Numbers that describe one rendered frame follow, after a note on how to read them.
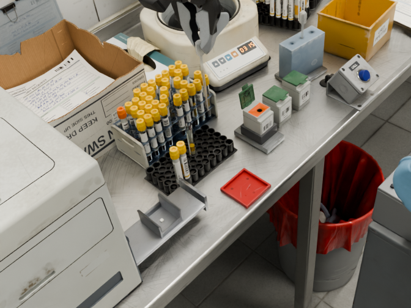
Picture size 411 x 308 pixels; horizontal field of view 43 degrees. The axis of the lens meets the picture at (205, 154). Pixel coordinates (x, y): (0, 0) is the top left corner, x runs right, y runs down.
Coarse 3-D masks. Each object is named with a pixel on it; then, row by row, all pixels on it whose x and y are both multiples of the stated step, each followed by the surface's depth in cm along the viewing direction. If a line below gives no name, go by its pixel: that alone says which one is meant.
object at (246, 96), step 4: (252, 84) 101; (244, 88) 100; (248, 88) 101; (252, 88) 102; (240, 92) 100; (244, 92) 100; (248, 92) 101; (252, 92) 102; (240, 96) 100; (244, 96) 101; (248, 96) 102; (252, 96) 103; (240, 100) 100; (244, 100) 101; (248, 100) 102; (252, 100) 103; (240, 104) 101; (244, 104) 102; (248, 104) 102
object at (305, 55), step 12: (300, 36) 113; (312, 36) 113; (324, 36) 114; (288, 48) 111; (300, 48) 111; (312, 48) 114; (288, 60) 113; (300, 60) 114; (312, 60) 116; (288, 72) 115; (300, 72) 116; (312, 72) 119; (324, 72) 119
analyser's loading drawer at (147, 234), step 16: (176, 192) 94; (192, 192) 92; (160, 208) 91; (176, 208) 87; (192, 208) 91; (208, 208) 92; (144, 224) 89; (160, 224) 89; (176, 224) 88; (144, 240) 87; (160, 240) 87; (144, 256) 85
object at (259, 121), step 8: (256, 104) 102; (264, 104) 102; (248, 112) 101; (256, 112) 101; (264, 112) 101; (272, 112) 102; (248, 120) 102; (256, 120) 100; (264, 120) 101; (272, 120) 103; (256, 128) 102; (264, 128) 102
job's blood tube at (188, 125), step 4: (188, 124) 97; (188, 128) 96; (192, 128) 97; (188, 132) 97; (192, 132) 98; (188, 136) 98; (192, 136) 98; (188, 140) 99; (192, 140) 99; (188, 144) 100; (192, 144) 100; (192, 148) 100; (192, 152) 101
